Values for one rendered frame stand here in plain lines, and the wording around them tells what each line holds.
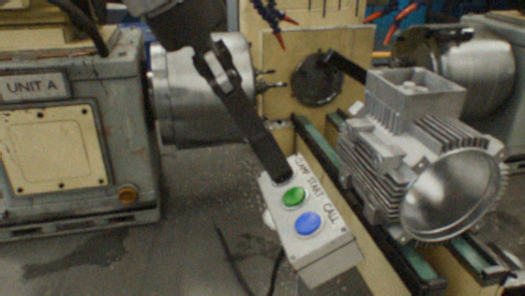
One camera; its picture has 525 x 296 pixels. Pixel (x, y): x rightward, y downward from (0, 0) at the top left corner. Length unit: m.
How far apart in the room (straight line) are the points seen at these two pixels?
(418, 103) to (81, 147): 0.58
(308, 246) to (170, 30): 0.25
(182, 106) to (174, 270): 0.31
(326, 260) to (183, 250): 0.43
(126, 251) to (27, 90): 0.34
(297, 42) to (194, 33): 0.64
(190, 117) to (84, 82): 0.20
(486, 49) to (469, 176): 0.41
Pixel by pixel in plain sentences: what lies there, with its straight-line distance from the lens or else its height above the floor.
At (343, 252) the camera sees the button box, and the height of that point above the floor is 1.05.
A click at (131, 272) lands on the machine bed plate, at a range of 0.77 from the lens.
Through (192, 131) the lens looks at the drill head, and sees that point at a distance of 0.77.
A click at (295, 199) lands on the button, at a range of 0.44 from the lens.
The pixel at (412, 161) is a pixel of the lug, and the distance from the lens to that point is 0.53.
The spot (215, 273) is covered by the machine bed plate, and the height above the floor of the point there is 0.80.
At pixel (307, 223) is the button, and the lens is 0.41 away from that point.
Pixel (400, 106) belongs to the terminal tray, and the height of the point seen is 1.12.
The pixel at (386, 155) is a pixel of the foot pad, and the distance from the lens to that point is 0.55.
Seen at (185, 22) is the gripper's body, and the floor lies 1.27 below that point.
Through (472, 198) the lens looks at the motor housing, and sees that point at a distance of 0.67.
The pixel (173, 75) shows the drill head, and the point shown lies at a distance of 0.75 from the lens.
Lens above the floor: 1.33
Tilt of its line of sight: 29 degrees down
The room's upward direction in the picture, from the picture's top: straight up
